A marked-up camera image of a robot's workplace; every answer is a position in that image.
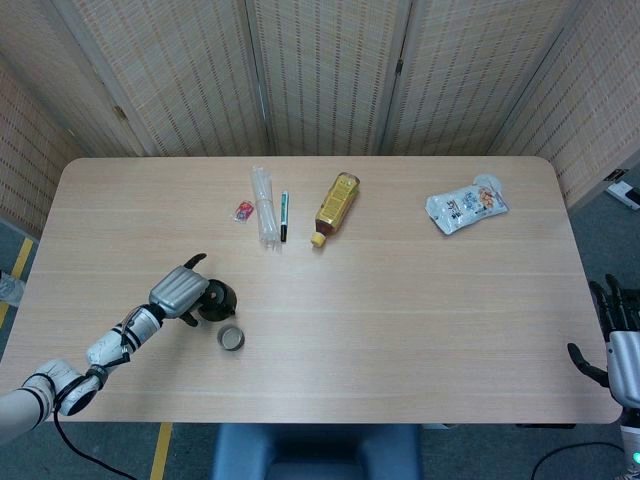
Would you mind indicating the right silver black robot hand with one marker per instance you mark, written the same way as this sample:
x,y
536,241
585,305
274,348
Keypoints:
x,y
627,365

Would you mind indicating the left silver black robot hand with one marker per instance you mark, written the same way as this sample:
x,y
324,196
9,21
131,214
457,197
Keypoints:
x,y
177,292

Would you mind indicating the black teapot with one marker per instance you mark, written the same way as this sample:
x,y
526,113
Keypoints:
x,y
220,301

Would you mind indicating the blue robot base seat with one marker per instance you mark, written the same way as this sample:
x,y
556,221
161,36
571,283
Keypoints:
x,y
315,450

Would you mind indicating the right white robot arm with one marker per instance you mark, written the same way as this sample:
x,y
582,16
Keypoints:
x,y
632,445

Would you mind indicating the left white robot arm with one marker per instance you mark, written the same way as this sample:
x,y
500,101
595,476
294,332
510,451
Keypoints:
x,y
110,345

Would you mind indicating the small grey cup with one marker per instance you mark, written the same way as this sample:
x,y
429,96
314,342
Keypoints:
x,y
230,339

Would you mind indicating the red candy wrapper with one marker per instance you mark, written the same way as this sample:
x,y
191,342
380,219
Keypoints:
x,y
244,210

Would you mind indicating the clear plastic straw bundle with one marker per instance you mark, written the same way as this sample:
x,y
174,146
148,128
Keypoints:
x,y
265,210

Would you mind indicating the green black marker pen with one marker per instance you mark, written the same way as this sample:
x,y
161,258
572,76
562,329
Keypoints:
x,y
284,215

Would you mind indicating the yellow floor tape strip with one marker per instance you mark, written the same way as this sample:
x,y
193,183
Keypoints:
x,y
24,255
161,450

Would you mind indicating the black power adapter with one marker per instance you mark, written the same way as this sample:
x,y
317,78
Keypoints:
x,y
635,197

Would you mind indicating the white power strip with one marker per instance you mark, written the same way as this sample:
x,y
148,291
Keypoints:
x,y
620,190

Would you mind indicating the yellow tea bottle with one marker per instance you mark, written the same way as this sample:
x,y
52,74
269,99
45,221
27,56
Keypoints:
x,y
336,202

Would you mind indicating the woven folding screen panel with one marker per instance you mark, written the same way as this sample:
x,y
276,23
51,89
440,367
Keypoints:
x,y
25,150
600,100
330,75
190,75
60,75
465,75

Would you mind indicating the white snack pouch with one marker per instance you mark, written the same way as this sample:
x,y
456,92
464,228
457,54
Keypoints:
x,y
465,205

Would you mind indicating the black screen foot bracket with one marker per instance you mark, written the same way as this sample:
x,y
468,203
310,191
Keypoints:
x,y
616,175

